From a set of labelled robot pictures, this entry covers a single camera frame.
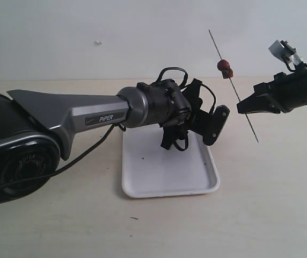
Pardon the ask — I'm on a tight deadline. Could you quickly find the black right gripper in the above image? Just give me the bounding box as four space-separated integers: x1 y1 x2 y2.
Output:
237 69 307 114

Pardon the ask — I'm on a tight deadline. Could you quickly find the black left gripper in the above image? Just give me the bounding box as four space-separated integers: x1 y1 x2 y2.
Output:
160 79 213 149

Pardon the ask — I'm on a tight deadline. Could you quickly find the thin metal skewer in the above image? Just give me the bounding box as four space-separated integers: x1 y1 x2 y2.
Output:
208 29 259 144

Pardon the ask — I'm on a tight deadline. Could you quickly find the dark brown rounded block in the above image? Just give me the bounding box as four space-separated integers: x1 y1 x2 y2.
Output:
221 68 234 79

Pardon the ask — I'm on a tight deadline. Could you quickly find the red meat chunk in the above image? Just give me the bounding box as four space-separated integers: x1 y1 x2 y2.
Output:
217 59 231 71

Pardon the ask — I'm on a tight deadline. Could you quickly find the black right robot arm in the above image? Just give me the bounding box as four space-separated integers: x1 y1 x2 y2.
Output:
237 67 307 114

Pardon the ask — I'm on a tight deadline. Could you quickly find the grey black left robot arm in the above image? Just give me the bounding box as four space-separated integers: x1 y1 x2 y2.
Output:
0 79 214 203

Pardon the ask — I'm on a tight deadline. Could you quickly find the white plastic tray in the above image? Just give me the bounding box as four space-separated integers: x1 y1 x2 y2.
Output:
121 126 220 199

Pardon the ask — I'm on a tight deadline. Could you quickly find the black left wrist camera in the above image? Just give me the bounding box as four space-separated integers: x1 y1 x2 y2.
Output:
202 105 230 146

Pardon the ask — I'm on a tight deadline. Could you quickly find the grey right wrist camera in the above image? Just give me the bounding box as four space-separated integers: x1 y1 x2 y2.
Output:
268 40 307 73

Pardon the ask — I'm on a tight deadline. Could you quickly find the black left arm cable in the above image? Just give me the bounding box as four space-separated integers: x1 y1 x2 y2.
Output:
0 67 217 199

